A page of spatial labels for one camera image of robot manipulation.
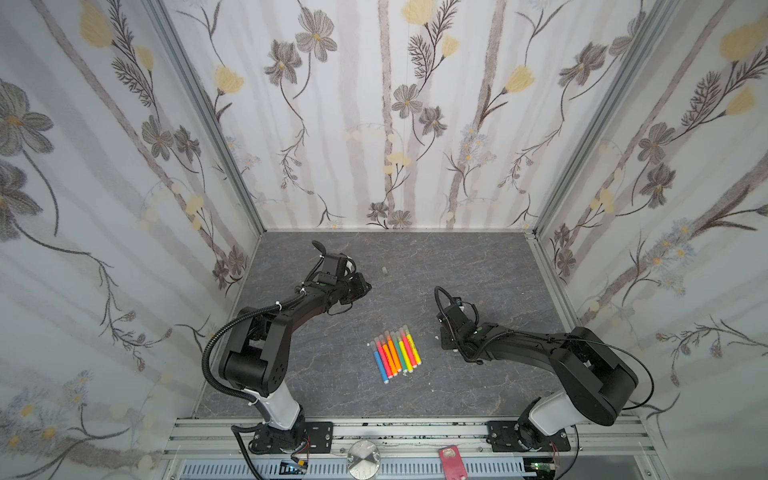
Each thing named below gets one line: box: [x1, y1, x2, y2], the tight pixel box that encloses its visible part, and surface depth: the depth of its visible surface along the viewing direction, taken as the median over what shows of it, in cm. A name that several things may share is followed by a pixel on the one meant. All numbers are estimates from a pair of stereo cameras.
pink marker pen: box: [399, 327, 417, 368], surface depth 90 cm
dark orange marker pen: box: [379, 334, 398, 377], surface depth 88 cm
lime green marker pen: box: [396, 330, 413, 373], surface depth 90 cm
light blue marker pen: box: [370, 341, 389, 384], surface depth 88 cm
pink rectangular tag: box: [439, 445, 469, 480], surface depth 72 cm
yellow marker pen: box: [402, 324, 422, 365], surface depth 91 cm
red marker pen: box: [374, 337, 393, 379], surface depth 88 cm
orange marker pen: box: [384, 330, 402, 372], surface depth 90 cm
